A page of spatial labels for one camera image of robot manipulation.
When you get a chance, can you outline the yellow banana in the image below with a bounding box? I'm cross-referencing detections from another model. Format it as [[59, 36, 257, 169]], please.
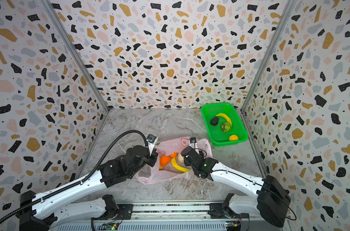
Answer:
[[216, 113, 232, 126], [171, 158, 190, 173]]

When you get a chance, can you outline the peach fruit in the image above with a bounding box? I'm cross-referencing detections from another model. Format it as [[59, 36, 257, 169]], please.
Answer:
[[177, 154, 184, 163]]

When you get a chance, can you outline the pink plastic bag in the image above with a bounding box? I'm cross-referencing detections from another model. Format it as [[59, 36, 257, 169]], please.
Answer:
[[134, 137, 213, 185]]

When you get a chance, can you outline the orange fruit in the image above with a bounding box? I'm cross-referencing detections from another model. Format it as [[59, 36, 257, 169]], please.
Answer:
[[169, 153, 178, 158], [229, 135, 239, 141], [160, 155, 172, 167]]

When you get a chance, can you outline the green fruit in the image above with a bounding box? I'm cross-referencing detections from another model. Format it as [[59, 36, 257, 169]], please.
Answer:
[[221, 122, 232, 132]]

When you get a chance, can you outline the black avocado fruit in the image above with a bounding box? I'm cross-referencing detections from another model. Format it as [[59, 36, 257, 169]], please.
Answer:
[[210, 116, 219, 126]]

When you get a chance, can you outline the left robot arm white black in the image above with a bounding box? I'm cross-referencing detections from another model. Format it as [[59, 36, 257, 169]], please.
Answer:
[[18, 144, 158, 231]]

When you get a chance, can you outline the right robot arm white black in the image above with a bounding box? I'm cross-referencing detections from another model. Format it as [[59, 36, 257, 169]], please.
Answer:
[[181, 146, 291, 228]]

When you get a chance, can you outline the orange fruit in basket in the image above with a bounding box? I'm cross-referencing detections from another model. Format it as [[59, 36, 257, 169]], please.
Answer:
[[229, 135, 239, 141]]

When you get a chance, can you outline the green plastic basket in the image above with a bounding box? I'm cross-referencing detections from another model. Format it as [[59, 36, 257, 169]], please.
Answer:
[[201, 103, 248, 147]]

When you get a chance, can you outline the yellow banana in basket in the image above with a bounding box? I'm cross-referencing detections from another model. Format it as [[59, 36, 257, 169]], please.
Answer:
[[216, 113, 232, 126]]

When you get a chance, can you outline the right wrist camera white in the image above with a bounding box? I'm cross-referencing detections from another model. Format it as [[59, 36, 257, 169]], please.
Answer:
[[189, 137, 198, 149]]

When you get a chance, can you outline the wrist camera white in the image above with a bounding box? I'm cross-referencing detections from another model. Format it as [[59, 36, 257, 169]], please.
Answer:
[[146, 134, 158, 156], [189, 137, 198, 149]]

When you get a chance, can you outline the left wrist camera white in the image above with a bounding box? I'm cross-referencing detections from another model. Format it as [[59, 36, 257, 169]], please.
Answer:
[[146, 134, 158, 156]]

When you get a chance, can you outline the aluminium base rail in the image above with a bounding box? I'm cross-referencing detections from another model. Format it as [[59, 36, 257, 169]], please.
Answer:
[[54, 202, 279, 231]]

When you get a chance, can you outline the black corrugated cable hose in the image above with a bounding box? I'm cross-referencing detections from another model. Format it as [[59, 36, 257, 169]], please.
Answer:
[[0, 129, 149, 231]]

